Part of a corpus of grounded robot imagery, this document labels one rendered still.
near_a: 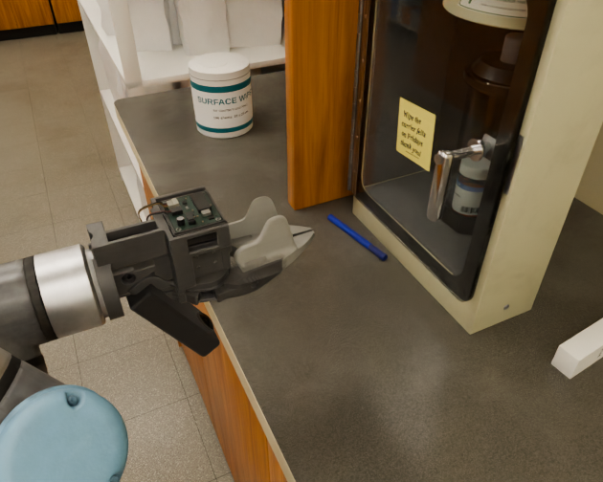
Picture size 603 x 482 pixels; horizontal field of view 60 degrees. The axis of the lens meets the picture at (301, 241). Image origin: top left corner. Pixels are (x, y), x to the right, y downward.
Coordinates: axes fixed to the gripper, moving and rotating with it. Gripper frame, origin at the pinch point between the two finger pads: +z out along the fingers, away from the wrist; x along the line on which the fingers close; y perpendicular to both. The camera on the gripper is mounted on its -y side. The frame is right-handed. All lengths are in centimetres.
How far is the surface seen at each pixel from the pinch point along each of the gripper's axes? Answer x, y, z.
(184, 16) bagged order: 123, -10, 21
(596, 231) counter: 4, -20, 58
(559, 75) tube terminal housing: -5.4, 15.6, 24.5
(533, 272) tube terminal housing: -5.4, -12.0, 31.4
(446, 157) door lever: -0.8, 6.3, 16.8
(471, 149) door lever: -0.5, 6.2, 20.4
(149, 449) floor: 58, -114, -22
